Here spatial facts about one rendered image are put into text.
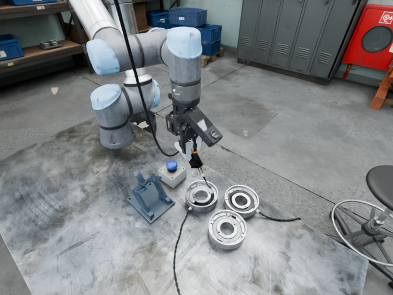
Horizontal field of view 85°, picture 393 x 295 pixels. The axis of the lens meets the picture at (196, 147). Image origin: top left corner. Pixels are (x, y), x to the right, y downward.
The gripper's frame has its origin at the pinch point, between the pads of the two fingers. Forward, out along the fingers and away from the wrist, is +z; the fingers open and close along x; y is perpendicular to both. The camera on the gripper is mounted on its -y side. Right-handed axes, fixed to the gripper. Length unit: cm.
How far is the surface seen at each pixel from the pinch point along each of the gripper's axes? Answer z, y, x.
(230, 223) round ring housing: 10.7, -19.2, 5.1
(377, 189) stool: 32, -53, -65
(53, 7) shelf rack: -2, 331, -84
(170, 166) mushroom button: 5.8, 6.6, 4.1
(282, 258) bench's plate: 13.1, -34.5, 2.6
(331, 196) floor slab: 93, -43, -113
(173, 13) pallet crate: 20, 291, -260
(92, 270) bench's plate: 13.1, -0.3, 37.8
